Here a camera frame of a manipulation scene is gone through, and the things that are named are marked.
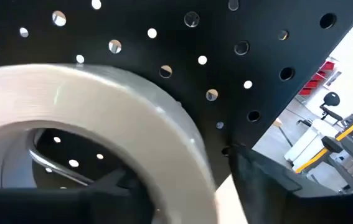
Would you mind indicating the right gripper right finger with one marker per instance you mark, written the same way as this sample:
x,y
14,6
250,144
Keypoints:
x,y
263,186

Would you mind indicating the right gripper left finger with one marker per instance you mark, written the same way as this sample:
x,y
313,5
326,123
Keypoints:
x,y
120,199

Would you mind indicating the beige masking tape roll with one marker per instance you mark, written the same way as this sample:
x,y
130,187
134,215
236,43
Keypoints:
x,y
101,99

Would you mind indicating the white background cabinet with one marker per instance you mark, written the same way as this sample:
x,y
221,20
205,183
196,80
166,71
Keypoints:
x,y
307,143

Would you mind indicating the yellow striped black beam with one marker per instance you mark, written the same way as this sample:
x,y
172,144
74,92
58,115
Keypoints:
x,y
350,126

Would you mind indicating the black office chair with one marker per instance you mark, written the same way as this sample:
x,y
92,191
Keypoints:
x,y
332,99

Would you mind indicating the red storage bins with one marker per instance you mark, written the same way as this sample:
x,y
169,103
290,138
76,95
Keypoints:
x,y
313,84

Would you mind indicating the black metal pegboard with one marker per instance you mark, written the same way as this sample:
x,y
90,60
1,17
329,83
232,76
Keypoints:
x,y
179,43

